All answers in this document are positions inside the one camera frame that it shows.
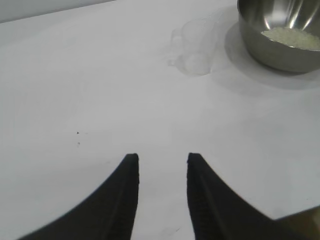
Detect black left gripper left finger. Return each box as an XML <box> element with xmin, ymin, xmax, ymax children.
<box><xmin>16</xmin><ymin>152</ymin><xmax>140</xmax><ymax>240</ymax></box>

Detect stainless steel bowl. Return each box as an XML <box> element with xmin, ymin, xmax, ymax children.
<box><xmin>236</xmin><ymin>0</ymin><xmax>320</xmax><ymax>74</ymax></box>

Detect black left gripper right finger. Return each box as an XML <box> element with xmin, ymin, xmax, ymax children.
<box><xmin>186</xmin><ymin>152</ymin><xmax>320</xmax><ymax>240</ymax></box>

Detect white rice grains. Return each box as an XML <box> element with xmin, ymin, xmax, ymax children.
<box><xmin>260</xmin><ymin>26</ymin><xmax>320</xmax><ymax>50</ymax></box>

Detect clear plastic measuring cup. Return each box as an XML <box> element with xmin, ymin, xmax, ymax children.
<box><xmin>169</xmin><ymin>9</ymin><xmax>219</xmax><ymax>76</ymax></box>

